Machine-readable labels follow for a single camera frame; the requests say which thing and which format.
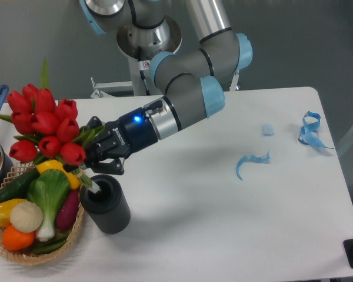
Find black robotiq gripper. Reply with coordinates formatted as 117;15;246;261
84;108;158;175

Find red tulip bouquet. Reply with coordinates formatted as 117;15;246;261
0;62;100;193

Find dark grey ribbed vase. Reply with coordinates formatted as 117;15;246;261
79;174;131;234

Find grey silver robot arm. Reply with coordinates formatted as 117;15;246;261
80;1;252;174

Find yellow squash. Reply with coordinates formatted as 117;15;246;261
36;160;81;190

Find green bok choy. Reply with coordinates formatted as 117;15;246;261
27;169;69;242

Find purple sweet potato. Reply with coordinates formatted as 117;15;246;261
56;190;79;230

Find dark green cucumber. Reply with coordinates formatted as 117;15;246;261
0;169;40;203

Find cream white garlic bulb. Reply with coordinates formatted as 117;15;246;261
9;201;44;233

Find green bean pods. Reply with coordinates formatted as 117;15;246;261
31;233;69;256

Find yellow bell pepper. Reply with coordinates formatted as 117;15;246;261
0;199;26;228

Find orange fruit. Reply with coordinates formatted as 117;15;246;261
2;226;35;251

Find woven wicker basket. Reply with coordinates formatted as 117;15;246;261
0;165;84;266

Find curved blue tape strip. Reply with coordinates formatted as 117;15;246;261
235;152;271;181

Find small light blue cap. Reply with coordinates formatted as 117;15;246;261
262;123;275;137

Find crumpled blue tape ribbon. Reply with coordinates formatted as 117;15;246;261
298;111;334;149

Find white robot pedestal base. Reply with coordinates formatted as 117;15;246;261
91;16;182;98

